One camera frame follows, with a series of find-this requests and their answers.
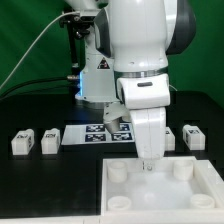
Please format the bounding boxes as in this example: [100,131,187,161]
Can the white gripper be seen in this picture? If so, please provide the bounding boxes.
[130,107,166,172]

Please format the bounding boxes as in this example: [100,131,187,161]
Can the white square tabletop tray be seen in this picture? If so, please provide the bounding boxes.
[101,157,224,215]

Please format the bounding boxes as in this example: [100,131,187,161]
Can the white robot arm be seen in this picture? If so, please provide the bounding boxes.
[65,0,196,171]

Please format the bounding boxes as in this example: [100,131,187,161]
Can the white sheet with AprilTags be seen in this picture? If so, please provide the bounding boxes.
[61,123,134,146]

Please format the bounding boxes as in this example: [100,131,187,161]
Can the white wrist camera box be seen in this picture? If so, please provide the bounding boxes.
[103,102,130,134]

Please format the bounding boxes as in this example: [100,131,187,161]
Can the black cables on table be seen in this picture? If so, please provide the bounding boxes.
[0,75,81,101]

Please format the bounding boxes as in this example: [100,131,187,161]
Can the black camera stand pole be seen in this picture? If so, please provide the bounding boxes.
[67,23,80,75]

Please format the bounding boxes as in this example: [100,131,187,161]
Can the grey camera on stand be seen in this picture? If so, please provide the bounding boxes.
[60,9,99,24]

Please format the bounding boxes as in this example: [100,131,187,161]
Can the white camera cable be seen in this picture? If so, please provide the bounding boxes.
[0,10,81,91]

